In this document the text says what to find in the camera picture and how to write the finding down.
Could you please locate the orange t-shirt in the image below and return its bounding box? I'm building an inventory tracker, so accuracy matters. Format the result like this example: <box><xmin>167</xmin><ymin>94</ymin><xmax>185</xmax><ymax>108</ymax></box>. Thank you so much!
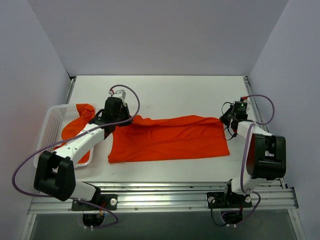
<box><xmin>108</xmin><ymin>115</ymin><xmax>230</xmax><ymax>164</ymax></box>
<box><xmin>53</xmin><ymin>102</ymin><xmax>97</xmax><ymax>165</ymax></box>

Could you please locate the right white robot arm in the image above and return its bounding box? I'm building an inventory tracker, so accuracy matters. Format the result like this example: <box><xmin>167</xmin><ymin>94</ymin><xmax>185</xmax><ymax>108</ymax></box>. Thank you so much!
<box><xmin>219</xmin><ymin>96</ymin><xmax>286</xmax><ymax>207</ymax></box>

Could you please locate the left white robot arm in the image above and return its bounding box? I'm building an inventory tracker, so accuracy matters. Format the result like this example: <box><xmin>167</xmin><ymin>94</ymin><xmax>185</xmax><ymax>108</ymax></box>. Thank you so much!
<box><xmin>33</xmin><ymin>90</ymin><xmax>133</xmax><ymax>210</ymax></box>

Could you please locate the orange t-shirt in basket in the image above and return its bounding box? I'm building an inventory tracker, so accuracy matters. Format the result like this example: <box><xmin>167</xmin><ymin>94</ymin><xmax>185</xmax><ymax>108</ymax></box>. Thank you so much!
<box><xmin>53</xmin><ymin>102</ymin><xmax>97</xmax><ymax>165</ymax></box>

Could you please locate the white plastic basket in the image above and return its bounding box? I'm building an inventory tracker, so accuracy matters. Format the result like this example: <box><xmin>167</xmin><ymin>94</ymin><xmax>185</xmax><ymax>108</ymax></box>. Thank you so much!
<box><xmin>33</xmin><ymin>104</ymin><xmax>104</xmax><ymax>168</ymax></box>

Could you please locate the right black thin cable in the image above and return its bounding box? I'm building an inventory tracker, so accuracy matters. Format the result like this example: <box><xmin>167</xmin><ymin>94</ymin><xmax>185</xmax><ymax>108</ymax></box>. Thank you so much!
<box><xmin>220</xmin><ymin>101</ymin><xmax>238</xmax><ymax>141</ymax></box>

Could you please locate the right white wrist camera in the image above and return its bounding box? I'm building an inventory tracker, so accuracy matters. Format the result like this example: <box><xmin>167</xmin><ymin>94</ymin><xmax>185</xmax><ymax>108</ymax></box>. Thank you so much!
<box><xmin>240</xmin><ymin>96</ymin><xmax>252</xmax><ymax>112</ymax></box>

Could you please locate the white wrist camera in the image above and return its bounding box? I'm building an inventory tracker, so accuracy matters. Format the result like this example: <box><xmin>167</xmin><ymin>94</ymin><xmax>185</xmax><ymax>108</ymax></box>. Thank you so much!
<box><xmin>240</xmin><ymin>96</ymin><xmax>252</xmax><ymax>112</ymax></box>
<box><xmin>108</xmin><ymin>89</ymin><xmax>126</xmax><ymax>100</ymax></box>

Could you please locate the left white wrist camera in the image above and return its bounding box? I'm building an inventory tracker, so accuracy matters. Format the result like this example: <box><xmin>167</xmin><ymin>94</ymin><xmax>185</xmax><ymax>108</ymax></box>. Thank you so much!
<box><xmin>108</xmin><ymin>89</ymin><xmax>126</xmax><ymax>100</ymax></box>

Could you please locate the right aluminium side rail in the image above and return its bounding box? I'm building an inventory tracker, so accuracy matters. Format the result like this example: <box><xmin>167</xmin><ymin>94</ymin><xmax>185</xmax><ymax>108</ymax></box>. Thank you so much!
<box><xmin>239</xmin><ymin>76</ymin><xmax>287</xmax><ymax>193</ymax></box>

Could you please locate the aluminium side rail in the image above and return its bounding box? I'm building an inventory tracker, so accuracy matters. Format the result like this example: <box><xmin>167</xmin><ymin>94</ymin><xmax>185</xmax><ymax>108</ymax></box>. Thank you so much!
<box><xmin>239</xmin><ymin>76</ymin><xmax>287</xmax><ymax>193</ymax></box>
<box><xmin>65</xmin><ymin>76</ymin><xmax>77</xmax><ymax>104</ymax></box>

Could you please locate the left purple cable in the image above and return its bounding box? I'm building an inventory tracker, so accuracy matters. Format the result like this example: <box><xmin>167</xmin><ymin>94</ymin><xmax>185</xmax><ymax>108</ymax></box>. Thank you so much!
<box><xmin>12</xmin><ymin>84</ymin><xmax>141</xmax><ymax>229</ymax></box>

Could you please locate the left aluminium side rail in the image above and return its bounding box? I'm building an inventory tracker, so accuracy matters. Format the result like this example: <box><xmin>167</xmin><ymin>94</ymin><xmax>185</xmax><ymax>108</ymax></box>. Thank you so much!
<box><xmin>65</xmin><ymin>76</ymin><xmax>77</xmax><ymax>104</ymax></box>

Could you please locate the aluminium front rail frame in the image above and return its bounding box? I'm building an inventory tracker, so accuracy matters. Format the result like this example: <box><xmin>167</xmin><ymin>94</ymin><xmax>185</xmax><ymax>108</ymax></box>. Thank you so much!
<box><xmin>27</xmin><ymin>181</ymin><xmax>299</xmax><ymax>215</ymax></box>

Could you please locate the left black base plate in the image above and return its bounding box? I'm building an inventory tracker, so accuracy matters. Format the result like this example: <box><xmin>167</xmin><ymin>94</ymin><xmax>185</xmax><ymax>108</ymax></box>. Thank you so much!
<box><xmin>71</xmin><ymin>193</ymin><xmax>118</xmax><ymax>211</ymax></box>

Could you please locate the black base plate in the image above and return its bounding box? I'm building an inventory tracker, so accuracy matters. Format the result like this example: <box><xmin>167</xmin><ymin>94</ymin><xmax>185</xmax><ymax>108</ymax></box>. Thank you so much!
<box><xmin>206</xmin><ymin>191</ymin><xmax>253</xmax><ymax>209</ymax></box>
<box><xmin>71</xmin><ymin>193</ymin><xmax>118</xmax><ymax>211</ymax></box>

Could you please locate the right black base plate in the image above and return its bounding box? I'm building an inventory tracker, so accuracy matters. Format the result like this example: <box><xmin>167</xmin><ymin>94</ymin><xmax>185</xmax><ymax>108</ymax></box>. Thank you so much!
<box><xmin>206</xmin><ymin>191</ymin><xmax>253</xmax><ymax>209</ymax></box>

